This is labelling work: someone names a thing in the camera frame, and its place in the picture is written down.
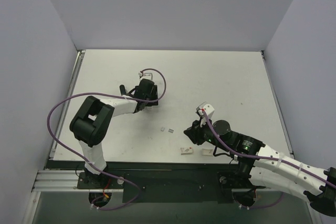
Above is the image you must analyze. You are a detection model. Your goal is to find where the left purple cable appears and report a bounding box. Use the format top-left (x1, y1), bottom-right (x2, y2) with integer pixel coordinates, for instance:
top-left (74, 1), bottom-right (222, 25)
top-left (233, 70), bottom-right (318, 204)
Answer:
top-left (47, 68), bottom-right (167, 177)

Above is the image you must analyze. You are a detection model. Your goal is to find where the staple box with red label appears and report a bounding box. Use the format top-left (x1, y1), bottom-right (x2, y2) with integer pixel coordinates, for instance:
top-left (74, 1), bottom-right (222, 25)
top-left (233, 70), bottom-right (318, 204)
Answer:
top-left (180, 146), bottom-right (194, 155)

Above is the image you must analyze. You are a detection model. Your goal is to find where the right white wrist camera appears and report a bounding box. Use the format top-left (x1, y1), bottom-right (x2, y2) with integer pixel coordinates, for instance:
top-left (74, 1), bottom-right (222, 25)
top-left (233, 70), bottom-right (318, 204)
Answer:
top-left (196, 102), bottom-right (215, 127)

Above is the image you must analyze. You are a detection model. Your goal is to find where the small metal stapler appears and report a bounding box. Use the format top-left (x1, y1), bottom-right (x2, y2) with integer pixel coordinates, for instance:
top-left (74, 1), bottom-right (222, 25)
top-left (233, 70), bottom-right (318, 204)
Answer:
top-left (119, 84), bottom-right (128, 96)

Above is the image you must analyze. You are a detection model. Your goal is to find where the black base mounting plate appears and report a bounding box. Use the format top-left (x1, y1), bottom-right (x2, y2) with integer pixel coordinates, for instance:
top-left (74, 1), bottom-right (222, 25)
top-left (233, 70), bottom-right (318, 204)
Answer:
top-left (76, 163), bottom-right (259, 207)

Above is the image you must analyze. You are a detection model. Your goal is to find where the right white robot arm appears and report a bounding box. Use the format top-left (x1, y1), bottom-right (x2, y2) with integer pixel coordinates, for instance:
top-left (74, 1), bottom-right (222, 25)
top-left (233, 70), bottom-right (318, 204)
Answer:
top-left (183, 120), bottom-right (335, 217)

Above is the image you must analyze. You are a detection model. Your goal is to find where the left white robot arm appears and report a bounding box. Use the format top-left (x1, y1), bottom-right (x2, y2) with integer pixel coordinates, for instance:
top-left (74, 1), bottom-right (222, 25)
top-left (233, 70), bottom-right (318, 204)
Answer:
top-left (69, 78), bottom-right (158, 188)

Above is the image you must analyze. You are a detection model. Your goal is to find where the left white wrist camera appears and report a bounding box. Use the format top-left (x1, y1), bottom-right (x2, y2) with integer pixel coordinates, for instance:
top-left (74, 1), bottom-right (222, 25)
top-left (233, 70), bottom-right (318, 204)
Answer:
top-left (139, 71), bottom-right (153, 82)

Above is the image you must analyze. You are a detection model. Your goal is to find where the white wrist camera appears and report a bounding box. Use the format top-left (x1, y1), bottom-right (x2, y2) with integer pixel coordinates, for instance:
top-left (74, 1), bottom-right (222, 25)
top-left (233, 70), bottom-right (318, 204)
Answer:
top-left (139, 71), bottom-right (153, 82)
top-left (196, 102), bottom-right (215, 127)

